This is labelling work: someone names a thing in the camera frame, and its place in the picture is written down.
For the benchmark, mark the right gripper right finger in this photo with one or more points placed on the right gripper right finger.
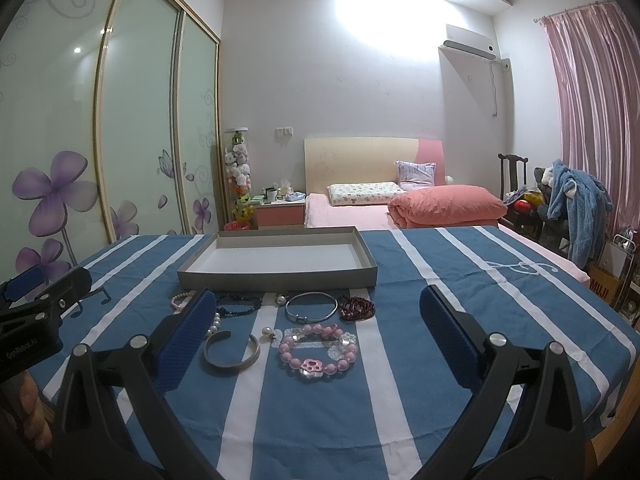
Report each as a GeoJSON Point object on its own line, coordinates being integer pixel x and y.
{"type": "Point", "coordinates": [546, 438]}

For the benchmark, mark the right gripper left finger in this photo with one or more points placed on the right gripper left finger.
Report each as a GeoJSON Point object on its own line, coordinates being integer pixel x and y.
{"type": "Point", "coordinates": [91, 437]}

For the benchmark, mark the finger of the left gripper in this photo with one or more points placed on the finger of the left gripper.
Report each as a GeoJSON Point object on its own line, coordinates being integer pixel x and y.
{"type": "Point", "coordinates": [55, 292]}
{"type": "Point", "coordinates": [19, 287]}

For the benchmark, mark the silver cuff bangle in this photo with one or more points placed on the silver cuff bangle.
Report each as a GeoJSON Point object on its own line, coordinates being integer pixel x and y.
{"type": "Point", "coordinates": [227, 354]}

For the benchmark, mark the thin silver hoop bangle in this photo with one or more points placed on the thin silver hoop bangle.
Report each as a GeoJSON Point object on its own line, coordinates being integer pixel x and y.
{"type": "Point", "coordinates": [310, 307]}

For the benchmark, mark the left human hand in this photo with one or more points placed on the left human hand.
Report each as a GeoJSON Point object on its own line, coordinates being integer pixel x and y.
{"type": "Point", "coordinates": [24, 426]}

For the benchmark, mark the brown muji box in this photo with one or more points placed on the brown muji box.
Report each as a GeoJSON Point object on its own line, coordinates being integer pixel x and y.
{"type": "Point", "coordinates": [602, 283]}

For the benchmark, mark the blue white striped tablecloth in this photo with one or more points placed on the blue white striped tablecloth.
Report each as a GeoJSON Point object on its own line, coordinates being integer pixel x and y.
{"type": "Point", "coordinates": [385, 416]}

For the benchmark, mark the dark wooden chair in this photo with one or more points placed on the dark wooden chair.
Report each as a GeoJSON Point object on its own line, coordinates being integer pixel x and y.
{"type": "Point", "coordinates": [521, 215]}

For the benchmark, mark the red bin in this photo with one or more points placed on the red bin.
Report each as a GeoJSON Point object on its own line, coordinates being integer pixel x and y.
{"type": "Point", "coordinates": [237, 225]}

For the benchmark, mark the floral sliding wardrobe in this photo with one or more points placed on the floral sliding wardrobe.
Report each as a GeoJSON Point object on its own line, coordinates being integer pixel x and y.
{"type": "Point", "coordinates": [109, 126]}

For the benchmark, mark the blue bathrobe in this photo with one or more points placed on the blue bathrobe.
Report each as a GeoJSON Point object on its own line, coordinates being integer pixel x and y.
{"type": "Point", "coordinates": [586, 203]}

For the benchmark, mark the coral folded duvet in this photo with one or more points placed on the coral folded duvet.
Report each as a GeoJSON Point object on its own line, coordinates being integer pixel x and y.
{"type": "Point", "coordinates": [446, 205]}

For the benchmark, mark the plush toy tower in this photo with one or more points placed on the plush toy tower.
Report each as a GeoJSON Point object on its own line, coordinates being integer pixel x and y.
{"type": "Point", "coordinates": [237, 173]}

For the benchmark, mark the white mug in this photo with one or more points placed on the white mug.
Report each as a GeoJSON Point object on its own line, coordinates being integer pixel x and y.
{"type": "Point", "coordinates": [271, 194]}

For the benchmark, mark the grey cardboard tray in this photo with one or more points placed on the grey cardboard tray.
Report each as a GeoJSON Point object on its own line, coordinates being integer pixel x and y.
{"type": "Point", "coordinates": [290, 260]}

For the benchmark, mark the pink white nightstand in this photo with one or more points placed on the pink white nightstand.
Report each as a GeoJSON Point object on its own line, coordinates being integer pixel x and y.
{"type": "Point", "coordinates": [279, 214]}

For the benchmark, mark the lilac small pillow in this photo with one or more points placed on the lilac small pillow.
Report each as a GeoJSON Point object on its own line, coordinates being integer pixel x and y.
{"type": "Point", "coordinates": [420, 173]}

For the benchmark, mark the white patterned pillow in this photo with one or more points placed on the white patterned pillow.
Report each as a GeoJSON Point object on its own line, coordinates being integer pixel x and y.
{"type": "Point", "coordinates": [363, 194]}

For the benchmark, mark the bed with pink sheet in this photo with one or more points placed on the bed with pink sheet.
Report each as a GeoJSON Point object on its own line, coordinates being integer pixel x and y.
{"type": "Point", "coordinates": [321, 214]}

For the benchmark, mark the cream pink headboard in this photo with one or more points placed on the cream pink headboard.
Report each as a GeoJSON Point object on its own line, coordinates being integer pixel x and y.
{"type": "Point", "coordinates": [364, 159]}

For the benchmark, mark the pink curtain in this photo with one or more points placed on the pink curtain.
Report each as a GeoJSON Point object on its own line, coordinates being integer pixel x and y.
{"type": "Point", "coordinates": [595, 57]}

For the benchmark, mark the white air conditioner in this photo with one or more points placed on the white air conditioner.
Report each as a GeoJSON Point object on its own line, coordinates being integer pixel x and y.
{"type": "Point", "coordinates": [465, 40]}

